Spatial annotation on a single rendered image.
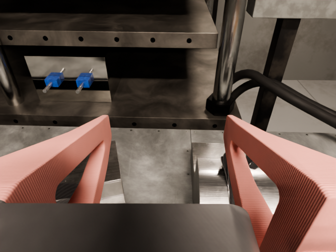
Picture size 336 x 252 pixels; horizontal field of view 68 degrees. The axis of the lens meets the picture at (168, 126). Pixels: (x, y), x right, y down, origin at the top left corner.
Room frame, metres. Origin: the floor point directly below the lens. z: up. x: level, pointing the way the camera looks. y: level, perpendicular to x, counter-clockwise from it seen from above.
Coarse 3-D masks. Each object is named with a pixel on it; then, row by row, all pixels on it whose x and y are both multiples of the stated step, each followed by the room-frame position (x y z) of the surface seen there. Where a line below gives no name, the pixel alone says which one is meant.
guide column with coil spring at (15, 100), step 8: (0, 48) 0.78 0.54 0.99; (0, 56) 0.77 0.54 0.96; (0, 64) 0.76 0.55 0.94; (8, 64) 0.79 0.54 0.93; (0, 72) 0.76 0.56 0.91; (8, 72) 0.78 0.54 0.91; (0, 80) 0.76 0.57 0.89; (8, 80) 0.77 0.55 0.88; (8, 88) 0.76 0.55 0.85; (16, 88) 0.78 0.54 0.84; (8, 96) 0.76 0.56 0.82; (16, 96) 0.77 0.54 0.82; (8, 104) 0.76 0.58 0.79; (16, 104) 0.76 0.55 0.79
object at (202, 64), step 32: (128, 64) 1.13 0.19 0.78; (160, 64) 1.13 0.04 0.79; (192, 64) 1.14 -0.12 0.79; (0, 96) 0.82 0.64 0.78; (32, 96) 0.82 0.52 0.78; (128, 96) 0.83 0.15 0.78; (160, 96) 0.83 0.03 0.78; (192, 96) 0.83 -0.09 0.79; (160, 128) 0.69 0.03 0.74; (192, 128) 0.69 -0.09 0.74
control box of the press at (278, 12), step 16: (256, 0) 0.84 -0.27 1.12; (272, 0) 0.84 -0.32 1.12; (288, 0) 0.84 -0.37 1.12; (304, 0) 0.84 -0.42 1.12; (320, 0) 0.84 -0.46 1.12; (256, 16) 0.84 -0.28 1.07; (272, 16) 0.84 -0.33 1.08; (288, 16) 0.84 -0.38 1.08; (304, 16) 0.84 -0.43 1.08; (320, 16) 0.84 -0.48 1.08; (288, 32) 0.89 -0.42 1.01; (272, 48) 0.91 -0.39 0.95; (288, 48) 0.89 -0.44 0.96; (272, 64) 0.89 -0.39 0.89; (272, 96) 0.89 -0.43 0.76; (256, 112) 0.90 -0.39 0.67
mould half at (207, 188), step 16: (192, 144) 0.47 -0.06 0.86; (208, 144) 0.47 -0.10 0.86; (192, 160) 0.42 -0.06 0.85; (208, 160) 0.34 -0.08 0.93; (192, 176) 0.39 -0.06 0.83; (208, 176) 0.30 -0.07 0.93; (224, 176) 0.30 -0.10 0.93; (256, 176) 0.30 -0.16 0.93; (192, 192) 0.36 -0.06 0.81; (208, 192) 0.27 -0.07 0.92; (224, 192) 0.27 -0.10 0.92; (272, 192) 0.27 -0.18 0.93; (272, 208) 0.25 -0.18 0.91
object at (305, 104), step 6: (306, 102) 0.59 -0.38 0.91; (300, 108) 0.59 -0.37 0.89; (306, 108) 0.58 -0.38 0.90; (312, 108) 0.57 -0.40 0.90; (318, 108) 0.57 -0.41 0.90; (312, 114) 0.57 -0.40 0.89; (318, 114) 0.56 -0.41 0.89; (324, 114) 0.55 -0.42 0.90; (330, 114) 0.55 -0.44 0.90; (324, 120) 0.55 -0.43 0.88; (330, 120) 0.54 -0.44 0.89
